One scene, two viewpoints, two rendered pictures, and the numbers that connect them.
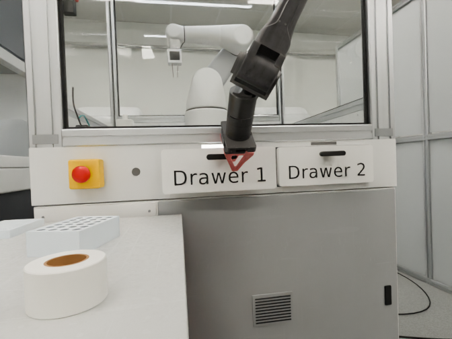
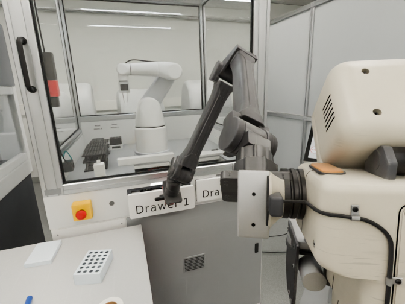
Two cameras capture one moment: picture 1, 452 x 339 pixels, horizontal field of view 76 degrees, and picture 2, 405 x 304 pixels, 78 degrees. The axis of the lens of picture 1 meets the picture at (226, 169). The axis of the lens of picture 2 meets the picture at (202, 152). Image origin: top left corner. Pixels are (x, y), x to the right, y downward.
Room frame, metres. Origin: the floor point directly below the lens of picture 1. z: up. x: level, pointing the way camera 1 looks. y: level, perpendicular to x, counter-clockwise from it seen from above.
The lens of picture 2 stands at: (-0.29, -0.03, 1.36)
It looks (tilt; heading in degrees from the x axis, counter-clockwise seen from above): 15 degrees down; 352
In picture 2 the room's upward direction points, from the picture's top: 2 degrees counter-clockwise
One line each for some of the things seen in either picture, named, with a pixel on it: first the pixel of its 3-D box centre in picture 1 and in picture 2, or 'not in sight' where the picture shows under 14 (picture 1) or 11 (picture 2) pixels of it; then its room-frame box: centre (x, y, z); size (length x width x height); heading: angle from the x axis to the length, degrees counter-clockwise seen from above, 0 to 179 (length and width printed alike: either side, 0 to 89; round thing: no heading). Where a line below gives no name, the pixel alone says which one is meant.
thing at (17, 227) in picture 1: (6, 228); (44, 253); (0.61, 0.47, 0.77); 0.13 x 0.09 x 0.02; 5
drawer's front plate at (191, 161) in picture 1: (220, 169); (162, 201); (0.74, 0.01, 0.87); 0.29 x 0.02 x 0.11; 99
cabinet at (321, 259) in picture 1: (218, 274); (162, 230); (1.27, 0.05, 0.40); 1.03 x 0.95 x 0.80; 99
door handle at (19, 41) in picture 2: not in sight; (25, 65); (0.70, 0.44, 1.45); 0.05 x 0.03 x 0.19; 9
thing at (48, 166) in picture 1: (212, 167); (156, 166); (1.27, 0.06, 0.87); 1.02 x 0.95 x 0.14; 99
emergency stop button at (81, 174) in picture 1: (81, 174); (81, 214); (0.69, 0.34, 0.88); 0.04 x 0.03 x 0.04; 99
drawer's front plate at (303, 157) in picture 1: (325, 165); (224, 186); (0.84, -0.29, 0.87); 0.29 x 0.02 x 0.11; 99
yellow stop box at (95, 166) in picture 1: (86, 173); (82, 210); (0.72, 0.35, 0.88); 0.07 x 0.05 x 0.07; 99
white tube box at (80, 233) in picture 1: (78, 234); (94, 265); (0.48, 0.25, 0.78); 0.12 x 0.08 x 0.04; 174
